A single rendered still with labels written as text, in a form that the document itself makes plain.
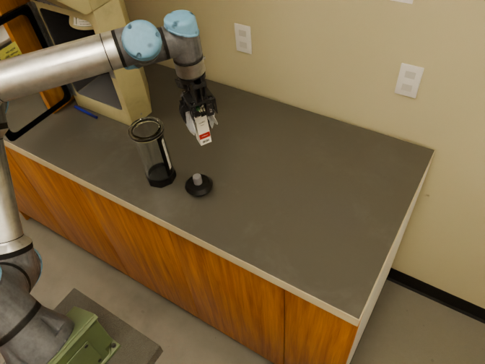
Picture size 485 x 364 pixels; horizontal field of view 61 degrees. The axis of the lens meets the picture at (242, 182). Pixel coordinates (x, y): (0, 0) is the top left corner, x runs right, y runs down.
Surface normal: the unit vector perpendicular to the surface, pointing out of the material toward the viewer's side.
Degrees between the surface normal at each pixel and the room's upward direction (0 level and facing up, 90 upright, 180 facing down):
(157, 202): 0
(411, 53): 90
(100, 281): 0
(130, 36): 56
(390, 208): 0
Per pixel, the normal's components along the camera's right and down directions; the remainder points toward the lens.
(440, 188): -0.53, 0.66
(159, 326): -0.07, -0.66
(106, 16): 0.85, 0.35
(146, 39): 0.22, 0.20
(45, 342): 0.41, -0.42
